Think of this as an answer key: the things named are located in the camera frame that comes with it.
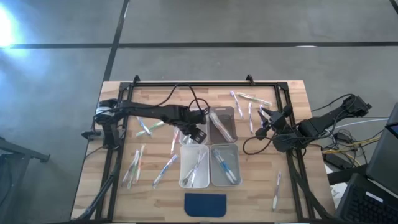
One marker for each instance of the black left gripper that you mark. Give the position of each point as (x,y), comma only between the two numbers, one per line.
(189,119)

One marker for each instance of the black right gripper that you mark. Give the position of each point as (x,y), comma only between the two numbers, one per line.
(278,123)

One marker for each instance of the green toothbrush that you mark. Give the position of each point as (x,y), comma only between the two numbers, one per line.
(154,127)
(255,99)
(132,179)

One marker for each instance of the blue toothbrush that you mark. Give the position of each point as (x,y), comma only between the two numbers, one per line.
(143,126)
(224,166)
(164,170)
(231,177)

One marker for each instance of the dark toothbrush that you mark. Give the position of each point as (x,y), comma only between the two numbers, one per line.
(199,161)
(193,180)

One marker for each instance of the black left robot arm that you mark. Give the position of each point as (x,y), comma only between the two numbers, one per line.
(149,110)

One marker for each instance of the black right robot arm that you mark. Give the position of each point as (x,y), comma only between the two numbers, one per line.
(329,119)

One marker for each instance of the toothbrushes lower right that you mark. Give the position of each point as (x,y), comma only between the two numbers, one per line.
(276,189)

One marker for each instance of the pink toothbrush in wrapper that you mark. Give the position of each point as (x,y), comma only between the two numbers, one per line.
(261,107)

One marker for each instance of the clear plastic bin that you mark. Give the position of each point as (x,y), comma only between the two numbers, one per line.
(184,141)

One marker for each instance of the white plastic bin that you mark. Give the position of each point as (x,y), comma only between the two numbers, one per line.
(185,149)

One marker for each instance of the smoky brown translucent bin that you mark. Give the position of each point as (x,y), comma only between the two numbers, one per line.
(230,116)

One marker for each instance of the grey plastic bin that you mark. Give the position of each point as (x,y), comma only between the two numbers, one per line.
(236,149)

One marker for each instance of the black power strip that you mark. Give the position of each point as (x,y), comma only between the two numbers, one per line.
(334,161)

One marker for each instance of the blue cloth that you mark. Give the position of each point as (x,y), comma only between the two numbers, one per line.
(205,205)

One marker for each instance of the dark grey monitor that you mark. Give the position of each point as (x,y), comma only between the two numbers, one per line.
(382,161)

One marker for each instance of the black laptop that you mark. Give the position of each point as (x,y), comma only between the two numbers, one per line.
(367,205)

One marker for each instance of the black stand base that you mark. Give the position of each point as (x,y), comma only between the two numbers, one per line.
(25,151)

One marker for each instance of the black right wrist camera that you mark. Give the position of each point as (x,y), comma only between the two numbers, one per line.
(284,142)

